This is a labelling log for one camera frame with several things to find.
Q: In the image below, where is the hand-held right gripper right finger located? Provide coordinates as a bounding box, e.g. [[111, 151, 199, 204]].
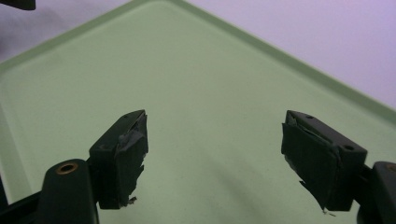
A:
[[280, 109, 369, 213]]

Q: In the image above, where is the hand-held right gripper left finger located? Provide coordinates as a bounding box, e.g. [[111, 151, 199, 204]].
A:
[[88, 109, 149, 210]]

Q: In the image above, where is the green plastic tray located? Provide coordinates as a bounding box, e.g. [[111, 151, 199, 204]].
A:
[[0, 0, 396, 224]]

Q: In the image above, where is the dark object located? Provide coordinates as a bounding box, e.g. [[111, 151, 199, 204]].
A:
[[0, 0, 36, 11]]

